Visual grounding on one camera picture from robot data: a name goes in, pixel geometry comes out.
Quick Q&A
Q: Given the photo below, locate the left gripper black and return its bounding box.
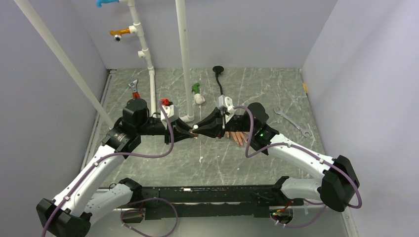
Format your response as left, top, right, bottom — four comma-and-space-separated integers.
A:
136, 117, 194, 144

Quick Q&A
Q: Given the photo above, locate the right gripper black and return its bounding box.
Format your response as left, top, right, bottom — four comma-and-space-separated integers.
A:
193, 108, 255, 139

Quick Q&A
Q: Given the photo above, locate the glitter nail polish bottle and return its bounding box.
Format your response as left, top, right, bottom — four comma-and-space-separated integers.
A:
190, 124, 199, 138

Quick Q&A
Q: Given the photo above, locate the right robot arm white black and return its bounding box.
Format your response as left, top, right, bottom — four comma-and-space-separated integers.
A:
191, 102, 363, 212

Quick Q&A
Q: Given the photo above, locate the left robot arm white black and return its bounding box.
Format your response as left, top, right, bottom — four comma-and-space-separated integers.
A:
36, 98, 192, 237

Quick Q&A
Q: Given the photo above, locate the mannequin practice hand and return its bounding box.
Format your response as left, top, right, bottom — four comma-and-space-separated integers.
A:
225, 131, 248, 146

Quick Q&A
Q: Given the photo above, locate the green valve white fitting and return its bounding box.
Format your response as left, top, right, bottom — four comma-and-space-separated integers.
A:
191, 82, 205, 105

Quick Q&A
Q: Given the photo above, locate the black flexible hand stand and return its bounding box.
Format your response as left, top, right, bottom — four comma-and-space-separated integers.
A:
212, 65, 224, 95

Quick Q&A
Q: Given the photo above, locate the silver open-end wrench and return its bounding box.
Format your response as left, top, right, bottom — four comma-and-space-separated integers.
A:
273, 107, 311, 137

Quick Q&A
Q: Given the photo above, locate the orange tap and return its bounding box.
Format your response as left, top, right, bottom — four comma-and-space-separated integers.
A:
109, 28, 131, 42

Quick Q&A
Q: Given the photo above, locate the white diagonal pole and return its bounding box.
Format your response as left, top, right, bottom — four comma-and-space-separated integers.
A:
14, 0, 114, 127

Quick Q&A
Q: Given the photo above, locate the blue tap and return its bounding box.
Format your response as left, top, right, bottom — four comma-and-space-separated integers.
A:
96, 0, 120, 7

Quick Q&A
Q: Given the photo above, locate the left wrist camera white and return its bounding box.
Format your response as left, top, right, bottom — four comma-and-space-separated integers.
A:
160, 98, 179, 123

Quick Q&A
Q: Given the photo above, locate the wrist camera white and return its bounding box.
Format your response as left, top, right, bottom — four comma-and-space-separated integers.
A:
160, 98, 179, 123
217, 94, 235, 115

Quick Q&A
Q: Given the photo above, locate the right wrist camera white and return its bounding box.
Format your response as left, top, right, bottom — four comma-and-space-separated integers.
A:
217, 94, 235, 115

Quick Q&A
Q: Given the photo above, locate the red handled adjustable wrench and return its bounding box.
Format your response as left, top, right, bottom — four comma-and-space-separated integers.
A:
128, 78, 140, 99

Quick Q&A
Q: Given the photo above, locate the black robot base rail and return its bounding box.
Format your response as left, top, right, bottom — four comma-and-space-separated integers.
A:
122, 184, 303, 220

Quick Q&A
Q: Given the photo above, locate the white PVC pipe frame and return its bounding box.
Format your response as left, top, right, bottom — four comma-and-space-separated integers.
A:
119, 0, 195, 122

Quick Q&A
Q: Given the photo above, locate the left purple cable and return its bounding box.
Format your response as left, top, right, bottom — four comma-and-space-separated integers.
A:
41, 103, 175, 237

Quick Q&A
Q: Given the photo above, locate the purple cable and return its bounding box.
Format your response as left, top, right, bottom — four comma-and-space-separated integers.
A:
41, 103, 175, 237
233, 105, 363, 209

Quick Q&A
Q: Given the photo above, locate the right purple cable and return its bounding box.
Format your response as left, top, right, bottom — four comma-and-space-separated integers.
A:
233, 105, 363, 209

